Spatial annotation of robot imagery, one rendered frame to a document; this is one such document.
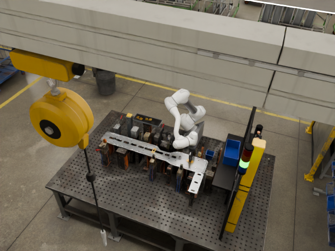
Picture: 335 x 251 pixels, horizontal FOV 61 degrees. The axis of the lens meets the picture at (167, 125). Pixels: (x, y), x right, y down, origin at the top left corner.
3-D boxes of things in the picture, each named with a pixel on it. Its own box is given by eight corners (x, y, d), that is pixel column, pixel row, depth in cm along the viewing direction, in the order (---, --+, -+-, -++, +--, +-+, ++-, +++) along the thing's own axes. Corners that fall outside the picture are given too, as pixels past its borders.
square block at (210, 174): (202, 193, 343) (206, 175, 319) (204, 188, 349) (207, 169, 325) (208, 195, 341) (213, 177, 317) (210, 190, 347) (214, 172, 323)
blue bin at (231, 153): (222, 163, 336) (224, 156, 328) (225, 146, 359) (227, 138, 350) (236, 167, 334) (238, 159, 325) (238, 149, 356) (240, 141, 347)
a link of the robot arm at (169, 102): (167, 109, 336) (176, 102, 334) (160, 99, 346) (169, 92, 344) (171, 114, 347) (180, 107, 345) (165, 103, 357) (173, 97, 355)
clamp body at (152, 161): (147, 180, 355) (147, 162, 332) (151, 173, 364) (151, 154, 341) (154, 183, 353) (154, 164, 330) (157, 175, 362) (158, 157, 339)
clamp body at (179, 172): (172, 191, 345) (174, 173, 322) (176, 184, 353) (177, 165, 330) (180, 193, 342) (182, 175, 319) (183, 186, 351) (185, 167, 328)
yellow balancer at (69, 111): (68, 244, 116) (-13, 41, 59) (83, 222, 123) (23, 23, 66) (106, 260, 112) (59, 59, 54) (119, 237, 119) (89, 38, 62)
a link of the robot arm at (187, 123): (184, 129, 411) (175, 117, 405) (195, 121, 408) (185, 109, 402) (186, 132, 395) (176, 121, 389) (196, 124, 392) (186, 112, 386)
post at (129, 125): (127, 140, 406) (125, 116, 377) (129, 137, 411) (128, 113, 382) (132, 142, 404) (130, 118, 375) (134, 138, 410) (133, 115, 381)
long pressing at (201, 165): (97, 142, 362) (97, 141, 361) (106, 130, 378) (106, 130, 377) (203, 175, 328) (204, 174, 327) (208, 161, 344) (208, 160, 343)
